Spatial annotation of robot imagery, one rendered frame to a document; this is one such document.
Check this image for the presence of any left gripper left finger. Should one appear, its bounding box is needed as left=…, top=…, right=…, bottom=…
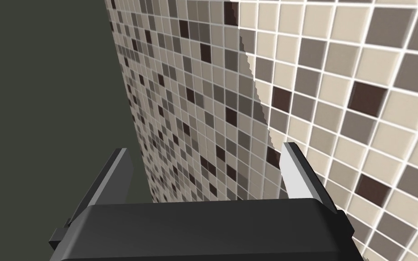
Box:
left=69, top=148, right=134, bottom=223

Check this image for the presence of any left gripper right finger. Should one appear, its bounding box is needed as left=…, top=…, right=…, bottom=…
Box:
left=279, top=142, right=339, bottom=214

